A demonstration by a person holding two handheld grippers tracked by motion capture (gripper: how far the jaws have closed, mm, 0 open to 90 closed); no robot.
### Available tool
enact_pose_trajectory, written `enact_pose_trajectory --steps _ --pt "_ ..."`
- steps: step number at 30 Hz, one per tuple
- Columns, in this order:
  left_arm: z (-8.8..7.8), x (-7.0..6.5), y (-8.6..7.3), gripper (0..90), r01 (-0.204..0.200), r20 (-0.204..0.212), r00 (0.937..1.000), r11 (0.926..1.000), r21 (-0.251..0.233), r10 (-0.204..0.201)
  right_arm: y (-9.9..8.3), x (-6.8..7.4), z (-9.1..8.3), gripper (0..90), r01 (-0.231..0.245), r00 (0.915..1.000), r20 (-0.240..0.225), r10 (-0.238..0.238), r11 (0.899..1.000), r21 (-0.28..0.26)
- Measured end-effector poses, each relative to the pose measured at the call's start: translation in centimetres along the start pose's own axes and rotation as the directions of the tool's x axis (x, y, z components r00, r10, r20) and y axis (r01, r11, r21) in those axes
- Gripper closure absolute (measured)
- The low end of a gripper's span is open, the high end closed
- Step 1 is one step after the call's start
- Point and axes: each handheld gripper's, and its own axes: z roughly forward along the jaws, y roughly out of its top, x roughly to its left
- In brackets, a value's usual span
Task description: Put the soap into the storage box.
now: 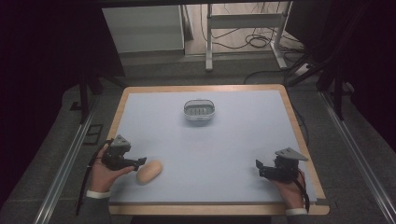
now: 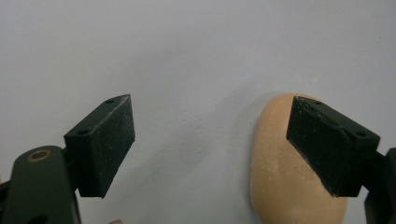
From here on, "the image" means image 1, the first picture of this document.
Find tan bread roll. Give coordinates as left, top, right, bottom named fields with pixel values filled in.
left=135, top=159, right=163, bottom=186

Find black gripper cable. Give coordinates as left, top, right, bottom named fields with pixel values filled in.
left=292, top=169, right=311, bottom=214
left=75, top=138, right=115, bottom=217

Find white soap dish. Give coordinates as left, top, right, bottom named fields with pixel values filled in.
left=182, top=98, right=217, bottom=122

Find white desk frame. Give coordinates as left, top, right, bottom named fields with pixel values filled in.
left=205, top=1, right=294, bottom=73

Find white power strip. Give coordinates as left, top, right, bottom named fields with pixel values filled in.
left=294, top=63, right=313, bottom=77

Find pale blue table mat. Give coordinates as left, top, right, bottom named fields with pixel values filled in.
left=109, top=90, right=318, bottom=204

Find white cabinet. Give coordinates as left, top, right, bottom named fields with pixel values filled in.
left=102, top=5, right=186, bottom=54

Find black floor bracket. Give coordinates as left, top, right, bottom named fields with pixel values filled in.
left=82, top=123, right=105, bottom=147

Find dark curtain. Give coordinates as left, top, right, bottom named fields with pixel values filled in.
left=0, top=0, right=126, bottom=209
left=284, top=0, right=396, bottom=153

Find black floor cables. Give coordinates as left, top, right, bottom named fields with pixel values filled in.
left=199, top=2, right=307, bottom=62

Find metal floor rail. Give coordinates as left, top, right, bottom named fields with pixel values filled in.
left=32, top=96, right=100, bottom=224
left=319, top=91, right=396, bottom=224

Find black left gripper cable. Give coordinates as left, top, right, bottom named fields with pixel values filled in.
left=75, top=138, right=115, bottom=217

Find wooden table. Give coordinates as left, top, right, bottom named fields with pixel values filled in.
left=106, top=83, right=331, bottom=217

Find black stand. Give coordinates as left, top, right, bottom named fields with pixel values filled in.
left=288, top=59, right=357, bottom=121
left=69, top=69, right=125, bottom=125

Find person's right hand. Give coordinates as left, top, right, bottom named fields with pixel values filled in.
left=270, top=170, right=307, bottom=211

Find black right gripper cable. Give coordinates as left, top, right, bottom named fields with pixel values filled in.
left=292, top=169, right=311, bottom=214

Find person's left hand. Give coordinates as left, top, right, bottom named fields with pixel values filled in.
left=90, top=153, right=135, bottom=194

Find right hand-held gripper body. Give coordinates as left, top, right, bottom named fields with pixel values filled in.
left=259, top=147, right=309, bottom=183

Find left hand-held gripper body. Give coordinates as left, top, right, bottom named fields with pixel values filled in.
left=101, top=134, right=140, bottom=172

